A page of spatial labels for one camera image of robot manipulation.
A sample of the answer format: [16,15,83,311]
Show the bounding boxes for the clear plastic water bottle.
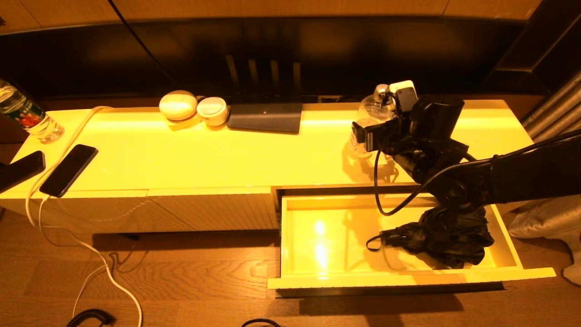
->
[352,84,400,159]

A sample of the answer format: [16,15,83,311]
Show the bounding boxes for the black umbrella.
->
[366,204,495,269]

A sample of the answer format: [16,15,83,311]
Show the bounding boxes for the white cabinet drawer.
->
[267,184,556,290]

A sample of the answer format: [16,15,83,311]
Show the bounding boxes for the cream ribbed sideboard cabinet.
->
[0,99,547,241]

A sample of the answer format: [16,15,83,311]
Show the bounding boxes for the black television screen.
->
[0,18,541,101]

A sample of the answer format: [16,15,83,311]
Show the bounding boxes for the dark grey antenna router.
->
[226,54,303,135]

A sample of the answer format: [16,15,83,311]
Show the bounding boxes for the white round device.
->
[197,97,230,127]

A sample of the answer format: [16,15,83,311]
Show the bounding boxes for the white oval device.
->
[158,90,198,121]

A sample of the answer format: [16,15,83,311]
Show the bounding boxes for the black smartphone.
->
[39,144,99,198]
[0,151,46,195]

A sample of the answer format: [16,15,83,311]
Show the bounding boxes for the water bottle with colourful label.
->
[0,78,65,144]

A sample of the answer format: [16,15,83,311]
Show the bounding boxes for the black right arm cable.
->
[373,129,581,216]

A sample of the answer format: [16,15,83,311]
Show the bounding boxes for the dark wooden wall shelf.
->
[481,0,581,96]

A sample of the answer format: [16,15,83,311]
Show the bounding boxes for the thick white charging cable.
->
[25,106,143,327]

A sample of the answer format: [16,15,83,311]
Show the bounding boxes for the thin black television cable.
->
[108,0,175,84]

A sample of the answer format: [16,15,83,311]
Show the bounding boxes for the black coiled cable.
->
[67,309,116,327]

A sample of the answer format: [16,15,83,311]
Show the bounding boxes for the thin white charging cable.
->
[38,196,109,318]

